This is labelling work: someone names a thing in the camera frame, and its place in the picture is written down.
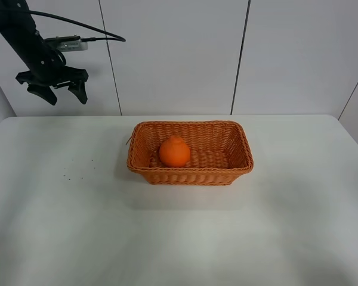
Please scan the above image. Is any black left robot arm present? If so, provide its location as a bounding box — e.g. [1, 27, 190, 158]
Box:
[0, 1, 88, 105]

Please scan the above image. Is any black camera cable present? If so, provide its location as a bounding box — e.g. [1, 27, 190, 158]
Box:
[0, 8, 126, 42]

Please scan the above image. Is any orange fruit with stem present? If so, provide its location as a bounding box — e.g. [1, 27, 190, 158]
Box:
[159, 135, 190, 167]

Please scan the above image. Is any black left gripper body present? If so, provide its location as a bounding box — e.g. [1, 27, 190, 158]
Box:
[16, 30, 88, 87]

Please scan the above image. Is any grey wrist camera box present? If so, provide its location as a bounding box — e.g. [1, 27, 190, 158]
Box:
[45, 35, 88, 52]

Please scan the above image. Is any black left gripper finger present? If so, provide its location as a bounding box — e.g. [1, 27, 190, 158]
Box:
[27, 84, 57, 105]
[68, 80, 87, 104]

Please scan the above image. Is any orange wicker basket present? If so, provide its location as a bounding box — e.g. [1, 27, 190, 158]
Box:
[126, 120, 254, 186]

